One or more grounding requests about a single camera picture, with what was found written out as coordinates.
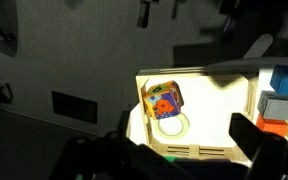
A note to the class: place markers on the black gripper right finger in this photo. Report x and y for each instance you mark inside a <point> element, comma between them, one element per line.
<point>270,156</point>

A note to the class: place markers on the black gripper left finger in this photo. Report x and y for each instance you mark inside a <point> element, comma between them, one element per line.
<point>97,160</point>

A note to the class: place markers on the orange building block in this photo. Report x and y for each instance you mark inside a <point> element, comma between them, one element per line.
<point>271,126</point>

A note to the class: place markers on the light wooden tray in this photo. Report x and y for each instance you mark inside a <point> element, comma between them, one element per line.
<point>214,110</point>

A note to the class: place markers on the dark floor vent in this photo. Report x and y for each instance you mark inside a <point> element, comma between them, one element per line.
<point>74,107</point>

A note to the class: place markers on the colourful soft number cube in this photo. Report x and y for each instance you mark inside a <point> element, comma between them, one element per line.
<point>162,101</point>

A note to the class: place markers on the white table base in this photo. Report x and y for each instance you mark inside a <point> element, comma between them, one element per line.
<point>259,46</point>

